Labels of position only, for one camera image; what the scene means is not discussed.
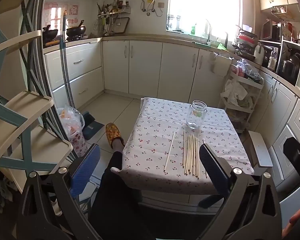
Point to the black coffee maker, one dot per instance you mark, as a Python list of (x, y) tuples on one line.
[(267, 56)]

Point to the floral trash bin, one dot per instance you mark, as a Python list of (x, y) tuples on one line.
[(78, 142)]

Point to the dish rack with dishes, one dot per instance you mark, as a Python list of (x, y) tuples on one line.
[(245, 45)]

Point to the black wok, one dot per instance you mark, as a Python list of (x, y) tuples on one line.
[(76, 31), (50, 34)]

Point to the bunch of wooden chopsticks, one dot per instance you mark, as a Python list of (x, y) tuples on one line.
[(191, 155)]

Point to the white plastic bag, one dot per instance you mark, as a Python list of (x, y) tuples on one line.
[(233, 91)]

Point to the metal sink faucet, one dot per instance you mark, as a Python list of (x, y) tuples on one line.
[(209, 30)]

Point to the green cloth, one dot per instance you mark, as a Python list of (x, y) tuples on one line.
[(220, 45)]

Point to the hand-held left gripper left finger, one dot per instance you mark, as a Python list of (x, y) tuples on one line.
[(83, 172)]

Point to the single wooden chopstick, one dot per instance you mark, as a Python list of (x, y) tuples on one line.
[(169, 152)]

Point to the cream kitchen base cabinets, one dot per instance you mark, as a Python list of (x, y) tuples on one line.
[(145, 65)]

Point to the clear glass jar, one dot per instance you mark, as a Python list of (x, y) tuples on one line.
[(196, 120)]

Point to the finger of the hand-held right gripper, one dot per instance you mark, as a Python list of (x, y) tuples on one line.
[(298, 158)]

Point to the hanging kitchen utensils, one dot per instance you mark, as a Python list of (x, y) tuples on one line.
[(106, 25)]

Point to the black cooking pot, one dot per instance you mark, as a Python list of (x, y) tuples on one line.
[(288, 68)]

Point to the green dish soap bottle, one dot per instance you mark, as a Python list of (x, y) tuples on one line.
[(194, 30)]

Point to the orange patterned slipper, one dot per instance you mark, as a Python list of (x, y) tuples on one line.
[(112, 132)]

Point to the beige and teal shelf rack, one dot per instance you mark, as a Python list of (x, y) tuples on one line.
[(27, 105)]

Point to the countertop microwave oven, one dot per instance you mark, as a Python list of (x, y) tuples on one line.
[(275, 32)]

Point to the kitchen window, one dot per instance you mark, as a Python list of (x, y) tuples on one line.
[(202, 5)]

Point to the cherry print tablecloth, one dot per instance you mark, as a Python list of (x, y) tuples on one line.
[(152, 142)]

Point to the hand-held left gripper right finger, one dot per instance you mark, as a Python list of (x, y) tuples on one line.
[(212, 167)]

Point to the wall shelf with bottles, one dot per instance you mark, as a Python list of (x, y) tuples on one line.
[(115, 11)]

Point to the clear plastic bin bag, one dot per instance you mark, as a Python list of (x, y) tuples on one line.
[(70, 120)]

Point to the person's right hand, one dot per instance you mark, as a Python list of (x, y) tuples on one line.
[(293, 221)]

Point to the blue dustpan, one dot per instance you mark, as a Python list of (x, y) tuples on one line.
[(90, 127)]

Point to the white storage trolley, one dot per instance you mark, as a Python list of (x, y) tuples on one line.
[(252, 85)]

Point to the white plastic jug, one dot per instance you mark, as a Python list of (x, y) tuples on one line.
[(258, 55)]

